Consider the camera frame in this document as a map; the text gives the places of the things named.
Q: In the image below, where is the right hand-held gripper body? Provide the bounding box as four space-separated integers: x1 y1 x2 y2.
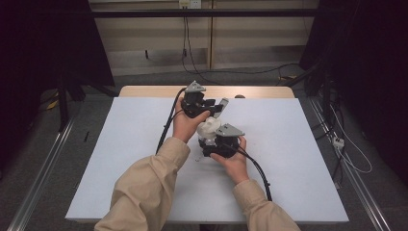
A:
209 123 245 159

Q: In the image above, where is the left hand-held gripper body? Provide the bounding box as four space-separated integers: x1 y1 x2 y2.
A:
180 80 214 119

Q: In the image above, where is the clear jar with white lid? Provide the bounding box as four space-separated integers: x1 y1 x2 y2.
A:
195 116 222 149

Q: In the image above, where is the person's right hand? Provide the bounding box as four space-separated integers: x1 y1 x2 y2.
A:
210 135 251 186

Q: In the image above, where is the person's left hand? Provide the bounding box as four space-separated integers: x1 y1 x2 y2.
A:
172 107 212 144

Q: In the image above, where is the wooden table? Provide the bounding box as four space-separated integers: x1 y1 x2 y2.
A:
118 85 295 99

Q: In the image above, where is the white table cover board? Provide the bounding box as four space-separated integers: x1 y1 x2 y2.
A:
64 96 350 224

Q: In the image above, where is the black horizontal bar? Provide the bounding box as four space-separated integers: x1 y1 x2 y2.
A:
90 8 321 19

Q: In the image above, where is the black metal stand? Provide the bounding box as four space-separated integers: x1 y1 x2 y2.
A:
57 75 70 133

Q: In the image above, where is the black curtain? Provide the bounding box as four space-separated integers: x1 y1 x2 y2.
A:
0 0 115 167
299 0 408 184

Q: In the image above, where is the right hand-held gripper black cable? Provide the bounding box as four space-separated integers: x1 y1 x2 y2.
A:
220 142 273 202

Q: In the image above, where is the black wall cable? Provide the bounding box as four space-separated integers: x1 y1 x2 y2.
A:
181 15 301 86

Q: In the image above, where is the white wall socket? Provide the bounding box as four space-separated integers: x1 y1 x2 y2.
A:
178 0 203 10

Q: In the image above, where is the metal floor rail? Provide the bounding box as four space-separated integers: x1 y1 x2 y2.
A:
308 96 393 231
7 116 76 231

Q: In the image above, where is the white cable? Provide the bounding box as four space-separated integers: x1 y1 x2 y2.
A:
329 104 373 175

